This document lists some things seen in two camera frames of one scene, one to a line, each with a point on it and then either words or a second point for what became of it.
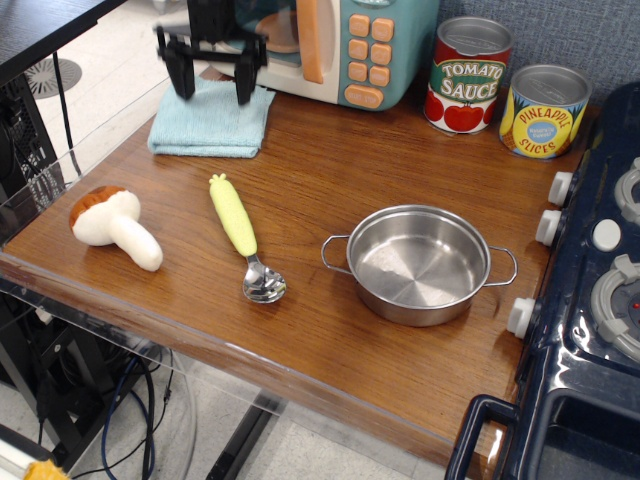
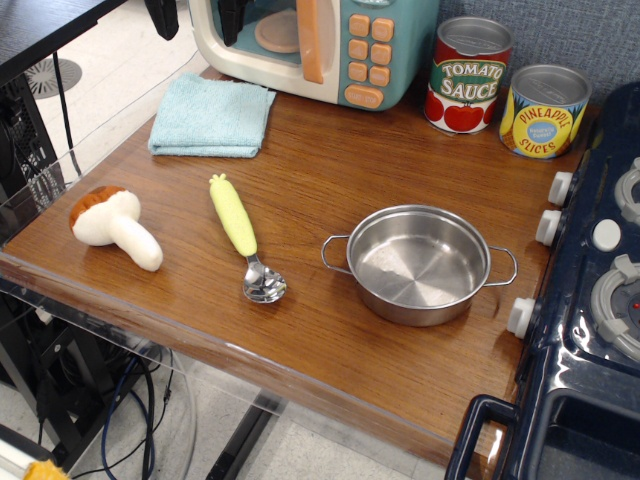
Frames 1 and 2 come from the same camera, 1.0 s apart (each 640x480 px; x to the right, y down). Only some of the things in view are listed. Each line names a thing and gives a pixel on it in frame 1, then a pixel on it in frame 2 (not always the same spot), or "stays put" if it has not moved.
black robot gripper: (213, 29) → (164, 16)
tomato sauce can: (470, 62) stays put
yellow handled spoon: (262, 284) stays put
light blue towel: (211, 123) stays put
